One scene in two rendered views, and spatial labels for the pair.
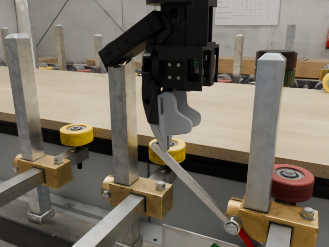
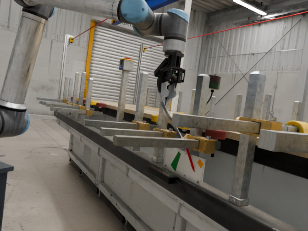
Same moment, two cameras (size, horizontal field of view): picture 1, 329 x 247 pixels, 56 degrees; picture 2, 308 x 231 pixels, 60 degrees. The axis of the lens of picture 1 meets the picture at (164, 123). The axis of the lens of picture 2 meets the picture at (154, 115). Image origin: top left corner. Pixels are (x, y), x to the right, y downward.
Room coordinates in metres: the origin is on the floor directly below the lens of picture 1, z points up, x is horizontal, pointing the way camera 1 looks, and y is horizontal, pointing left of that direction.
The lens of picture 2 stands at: (-0.51, -0.59, 0.98)
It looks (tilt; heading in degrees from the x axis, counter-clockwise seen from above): 3 degrees down; 34
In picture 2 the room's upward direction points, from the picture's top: 8 degrees clockwise
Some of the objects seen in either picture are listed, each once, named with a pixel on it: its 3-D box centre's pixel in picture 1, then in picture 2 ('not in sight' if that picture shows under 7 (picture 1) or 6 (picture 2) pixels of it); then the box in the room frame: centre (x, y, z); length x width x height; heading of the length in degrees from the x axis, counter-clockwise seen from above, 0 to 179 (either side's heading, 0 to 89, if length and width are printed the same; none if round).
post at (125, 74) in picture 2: not in sight; (121, 106); (0.76, 0.54, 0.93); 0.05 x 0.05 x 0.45; 65
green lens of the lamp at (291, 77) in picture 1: (273, 75); (211, 85); (0.48, -0.17, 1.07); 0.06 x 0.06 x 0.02
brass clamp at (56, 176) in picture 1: (41, 168); (139, 126); (0.64, 0.28, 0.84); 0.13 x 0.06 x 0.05; 65
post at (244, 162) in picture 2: not in sight; (246, 149); (0.33, -0.38, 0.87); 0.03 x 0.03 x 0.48; 65
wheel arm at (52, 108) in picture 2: not in sight; (77, 111); (0.98, 1.21, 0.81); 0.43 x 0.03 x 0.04; 155
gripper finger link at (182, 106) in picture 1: (180, 118); (171, 94); (0.43, -0.02, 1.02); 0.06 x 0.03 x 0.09; 65
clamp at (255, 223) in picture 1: (270, 220); (198, 143); (0.43, -0.17, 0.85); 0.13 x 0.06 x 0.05; 65
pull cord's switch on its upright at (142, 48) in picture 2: not in sight; (138, 81); (2.64, 1.92, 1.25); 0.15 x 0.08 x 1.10; 65
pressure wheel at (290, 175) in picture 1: (285, 200); (214, 142); (0.48, -0.21, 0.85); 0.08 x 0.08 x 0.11
